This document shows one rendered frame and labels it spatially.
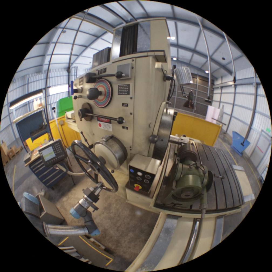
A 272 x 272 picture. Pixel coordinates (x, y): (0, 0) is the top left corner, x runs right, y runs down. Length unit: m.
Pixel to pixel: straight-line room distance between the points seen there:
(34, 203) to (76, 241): 1.08
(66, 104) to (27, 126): 2.56
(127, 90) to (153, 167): 0.39
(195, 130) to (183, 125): 0.47
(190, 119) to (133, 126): 2.58
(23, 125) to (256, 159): 9.98
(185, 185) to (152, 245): 0.72
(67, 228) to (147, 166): 0.61
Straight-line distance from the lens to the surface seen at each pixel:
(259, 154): 7.66
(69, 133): 3.17
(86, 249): 1.57
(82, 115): 0.61
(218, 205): 1.02
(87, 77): 0.55
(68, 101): 4.38
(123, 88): 0.42
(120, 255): 1.80
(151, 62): 0.40
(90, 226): 0.66
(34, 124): 2.26
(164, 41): 1.29
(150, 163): 0.44
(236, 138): 6.39
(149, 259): 1.03
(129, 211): 1.67
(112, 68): 0.48
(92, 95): 0.44
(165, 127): 0.55
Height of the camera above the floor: 1.65
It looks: 29 degrees down
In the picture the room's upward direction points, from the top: 3 degrees clockwise
